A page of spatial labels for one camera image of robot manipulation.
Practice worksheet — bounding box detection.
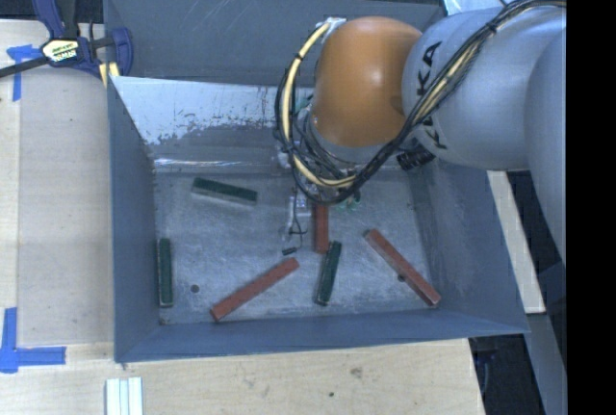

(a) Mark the black cylinder on white bracket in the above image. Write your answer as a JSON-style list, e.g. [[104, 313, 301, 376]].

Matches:
[[397, 146, 438, 172]]

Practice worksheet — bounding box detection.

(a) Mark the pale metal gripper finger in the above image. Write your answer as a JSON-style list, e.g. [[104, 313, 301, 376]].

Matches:
[[282, 194, 311, 244]]

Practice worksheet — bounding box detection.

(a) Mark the grey metal bin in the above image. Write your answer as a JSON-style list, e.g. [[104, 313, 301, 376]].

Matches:
[[101, 0, 531, 364]]

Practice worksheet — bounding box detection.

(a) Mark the red-brown flat block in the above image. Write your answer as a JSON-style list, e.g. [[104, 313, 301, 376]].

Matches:
[[312, 202, 331, 255], [209, 256, 301, 323], [362, 228, 443, 308]]

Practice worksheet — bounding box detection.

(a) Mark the pale wood flat board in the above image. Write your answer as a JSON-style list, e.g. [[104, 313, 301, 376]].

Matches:
[[16, 65, 117, 349]]

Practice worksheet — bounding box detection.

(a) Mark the dark green flat block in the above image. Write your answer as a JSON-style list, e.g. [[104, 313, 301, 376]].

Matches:
[[314, 240, 344, 307], [155, 237, 175, 308], [191, 176, 259, 209]]

